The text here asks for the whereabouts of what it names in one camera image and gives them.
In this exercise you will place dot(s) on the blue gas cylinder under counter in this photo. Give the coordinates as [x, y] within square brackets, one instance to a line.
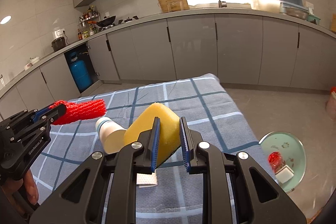
[79, 72]

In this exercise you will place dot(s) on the green round trash basin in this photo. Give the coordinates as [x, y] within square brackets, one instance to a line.
[291, 150]

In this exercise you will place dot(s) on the white plastic container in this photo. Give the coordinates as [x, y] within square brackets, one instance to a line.
[266, 5]

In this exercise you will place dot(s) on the white sponge block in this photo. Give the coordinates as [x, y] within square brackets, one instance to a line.
[284, 174]

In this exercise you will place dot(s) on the spice rack with bottles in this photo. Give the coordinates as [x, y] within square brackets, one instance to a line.
[88, 23]

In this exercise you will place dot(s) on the blue plaid tablecloth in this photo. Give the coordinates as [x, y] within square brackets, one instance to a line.
[173, 196]

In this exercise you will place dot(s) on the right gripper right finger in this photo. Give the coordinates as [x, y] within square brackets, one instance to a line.
[192, 159]

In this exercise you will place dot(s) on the wooden cutting board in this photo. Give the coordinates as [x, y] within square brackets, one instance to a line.
[173, 5]

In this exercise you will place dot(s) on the black wok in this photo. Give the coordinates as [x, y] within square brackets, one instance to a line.
[104, 23]

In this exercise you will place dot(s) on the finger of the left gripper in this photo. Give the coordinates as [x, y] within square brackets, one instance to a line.
[51, 112]

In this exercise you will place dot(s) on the blue dish rack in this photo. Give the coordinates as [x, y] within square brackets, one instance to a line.
[291, 3]

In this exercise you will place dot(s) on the grey base cabinets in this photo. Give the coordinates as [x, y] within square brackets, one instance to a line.
[240, 49]

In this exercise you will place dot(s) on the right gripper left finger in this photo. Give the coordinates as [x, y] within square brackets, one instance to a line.
[146, 162]

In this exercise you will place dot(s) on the pink bucket red lid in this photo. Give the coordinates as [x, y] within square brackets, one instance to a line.
[331, 104]

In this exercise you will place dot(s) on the red snack wrapper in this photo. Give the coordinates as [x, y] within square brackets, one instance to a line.
[276, 161]

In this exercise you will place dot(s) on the steel bowl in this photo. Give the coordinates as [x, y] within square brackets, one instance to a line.
[296, 12]

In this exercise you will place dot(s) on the white paper cup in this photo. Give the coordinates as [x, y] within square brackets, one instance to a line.
[110, 134]

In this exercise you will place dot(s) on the dark rice cooker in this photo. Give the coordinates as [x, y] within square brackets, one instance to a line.
[58, 43]

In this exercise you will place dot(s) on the small wooden board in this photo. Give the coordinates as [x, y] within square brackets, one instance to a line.
[333, 24]

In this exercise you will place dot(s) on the yellow sponge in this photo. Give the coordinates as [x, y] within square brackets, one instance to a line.
[163, 125]

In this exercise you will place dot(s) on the red foam net sleeve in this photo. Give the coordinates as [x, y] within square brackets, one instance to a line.
[79, 111]

